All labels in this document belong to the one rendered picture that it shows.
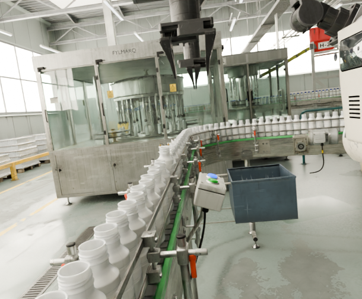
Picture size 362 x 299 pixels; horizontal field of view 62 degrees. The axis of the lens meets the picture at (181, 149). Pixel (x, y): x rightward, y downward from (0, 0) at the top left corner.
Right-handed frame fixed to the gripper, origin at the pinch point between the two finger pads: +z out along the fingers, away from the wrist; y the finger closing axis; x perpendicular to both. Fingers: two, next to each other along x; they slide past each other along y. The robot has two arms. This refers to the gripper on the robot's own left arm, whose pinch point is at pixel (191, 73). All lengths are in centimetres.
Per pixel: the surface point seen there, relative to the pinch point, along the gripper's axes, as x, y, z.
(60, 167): 386, -229, 74
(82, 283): -30.5, -13.5, 24.9
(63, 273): -29.0, -16.3, 24.5
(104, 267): -24.3, -13.3, 26.5
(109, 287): -25.2, -12.6, 28.8
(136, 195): 2.0, -14.5, 24.4
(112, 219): -13.1, -15.3, 24.0
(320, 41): 667, 277, -114
